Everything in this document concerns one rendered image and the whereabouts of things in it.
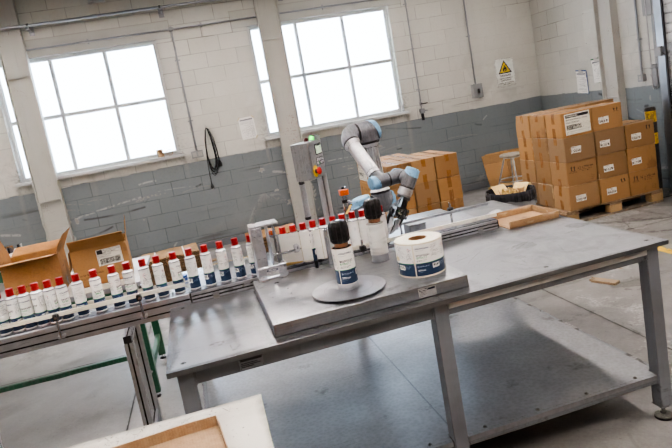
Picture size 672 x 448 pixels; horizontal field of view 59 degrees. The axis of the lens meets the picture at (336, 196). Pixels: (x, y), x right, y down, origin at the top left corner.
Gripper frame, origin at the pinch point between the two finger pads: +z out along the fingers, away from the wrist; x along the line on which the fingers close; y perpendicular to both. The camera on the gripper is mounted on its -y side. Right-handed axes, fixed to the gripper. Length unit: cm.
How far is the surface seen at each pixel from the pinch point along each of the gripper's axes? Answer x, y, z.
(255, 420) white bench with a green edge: -71, 130, 57
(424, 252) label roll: -10, 69, 0
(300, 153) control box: -58, -1, -23
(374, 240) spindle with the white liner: -18.4, 31.7, 4.6
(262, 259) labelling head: -63, 16, 30
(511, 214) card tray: 72, -12, -30
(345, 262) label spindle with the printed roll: -39, 65, 14
